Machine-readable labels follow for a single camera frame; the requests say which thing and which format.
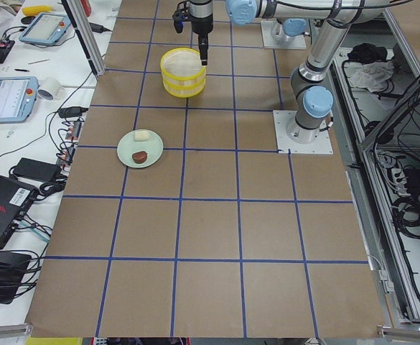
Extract yellow steamer layer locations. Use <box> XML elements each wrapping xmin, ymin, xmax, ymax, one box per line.
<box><xmin>160</xmin><ymin>47</ymin><xmax>206</xmax><ymax>86</ymax></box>
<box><xmin>163</xmin><ymin>79</ymin><xmax>206</xmax><ymax>98</ymax></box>

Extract white steamed bun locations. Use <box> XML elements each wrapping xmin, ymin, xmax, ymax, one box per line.
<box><xmin>134</xmin><ymin>129</ymin><xmax>150</xmax><ymax>142</ymax></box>

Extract brown steamed bun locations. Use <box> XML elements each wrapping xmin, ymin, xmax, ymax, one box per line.
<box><xmin>131</xmin><ymin>151</ymin><xmax>148</xmax><ymax>164</ymax></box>

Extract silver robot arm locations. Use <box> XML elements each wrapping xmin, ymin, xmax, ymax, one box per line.
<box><xmin>187</xmin><ymin>1</ymin><xmax>406</xmax><ymax>65</ymax></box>
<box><xmin>286</xmin><ymin>1</ymin><xmax>390</xmax><ymax>144</ymax></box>

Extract pale green plate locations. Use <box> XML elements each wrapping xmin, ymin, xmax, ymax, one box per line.
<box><xmin>117</xmin><ymin>129</ymin><xmax>164</xmax><ymax>168</ymax></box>

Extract far blue teach pendant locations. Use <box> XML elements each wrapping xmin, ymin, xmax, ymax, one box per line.
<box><xmin>19</xmin><ymin>12</ymin><xmax>71</xmax><ymax>47</ymax></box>

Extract blue teach pendant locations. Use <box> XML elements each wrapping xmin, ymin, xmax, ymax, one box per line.
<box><xmin>19</xmin><ymin>12</ymin><xmax>71</xmax><ymax>47</ymax></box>
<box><xmin>0</xmin><ymin>76</ymin><xmax>39</xmax><ymax>124</ymax></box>

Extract white tape roll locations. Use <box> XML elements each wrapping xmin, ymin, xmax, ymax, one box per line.
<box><xmin>37</xmin><ymin>77</ymin><xmax>65</xmax><ymax>101</ymax></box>

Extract black cloth bundle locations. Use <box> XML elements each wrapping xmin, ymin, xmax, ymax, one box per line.
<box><xmin>347</xmin><ymin>43</ymin><xmax>388</xmax><ymax>64</ymax></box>

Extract yellow object on table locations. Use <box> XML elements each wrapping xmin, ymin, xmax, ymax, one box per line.
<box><xmin>22</xmin><ymin>5</ymin><xmax>53</xmax><ymax>17</ymax></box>

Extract white cloth bundle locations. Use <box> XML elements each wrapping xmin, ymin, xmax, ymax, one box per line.
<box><xmin>349</xmin><ymin>62</ymin><xmax>394</xmax><ymax>92</ymax></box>

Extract near blue teach pendant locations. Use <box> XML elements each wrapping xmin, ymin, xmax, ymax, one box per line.
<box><xmin>0</xmin><ymin>76</ymin><xmax>39</xmax><ymax>124</ymax></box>

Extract black power adapter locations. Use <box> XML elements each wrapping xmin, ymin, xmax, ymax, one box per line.
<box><xmin>9</xmin><ymin>157</ymin><xmax>62</xmax><ymax>182</ymax></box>

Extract black red computer box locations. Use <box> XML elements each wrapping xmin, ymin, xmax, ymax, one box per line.
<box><xmin>0</xmin><ymin>175</ymin><xmax>38</xmax><ymax>249</ymax></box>

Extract black box lower left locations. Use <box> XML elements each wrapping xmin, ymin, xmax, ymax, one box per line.
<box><xmin>0</xmin><ymin>251</ymin><xmax>32</xmax><ymax>305</ymax></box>

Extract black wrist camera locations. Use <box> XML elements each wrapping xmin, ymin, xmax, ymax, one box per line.
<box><xmin>172</xmin><ymin>1</ymin><xmax>190</xmax><ymax>34</ymax></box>

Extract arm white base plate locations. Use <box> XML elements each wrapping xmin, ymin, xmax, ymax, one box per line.
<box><xmin>273</xmin><ymin>110</ymin><xmax>333</xmax><ymax>155</ymax></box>
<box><xmin>261</xmin><ymin>19</ymin><xmax>307</xmax><ymax>50</ymax></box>

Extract aluminium frame post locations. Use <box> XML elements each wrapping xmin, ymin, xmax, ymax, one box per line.
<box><xmin>62</xmin><ymin>0</ymin><xmax>106</xmax><ymax>77</ymax></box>

